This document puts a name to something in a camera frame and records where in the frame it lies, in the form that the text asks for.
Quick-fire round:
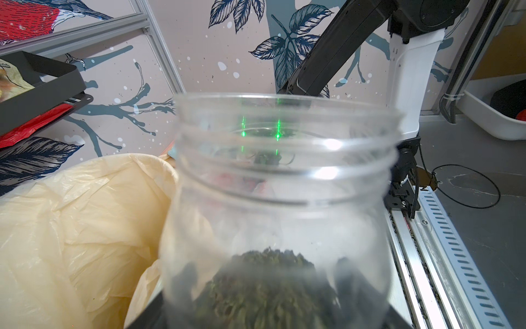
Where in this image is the black wall basket shelf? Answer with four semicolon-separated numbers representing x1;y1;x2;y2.
1;52;93;134

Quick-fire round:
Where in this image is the red-lidded glass jar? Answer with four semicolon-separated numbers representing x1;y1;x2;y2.
160;94;409;328

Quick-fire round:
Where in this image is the yellowish bin liner bag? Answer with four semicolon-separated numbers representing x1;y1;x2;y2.
1;154;178;328

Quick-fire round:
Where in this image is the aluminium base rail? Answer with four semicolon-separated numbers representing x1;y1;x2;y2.
385;182;510;328

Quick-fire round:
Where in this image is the white plastic tub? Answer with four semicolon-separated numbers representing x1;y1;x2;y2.
457;73;525;141

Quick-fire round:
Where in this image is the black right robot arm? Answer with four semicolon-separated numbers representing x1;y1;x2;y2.
267;1;390;105

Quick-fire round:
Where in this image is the Chuba cassava chips bag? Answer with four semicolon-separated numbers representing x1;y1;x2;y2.
0;57;75;149

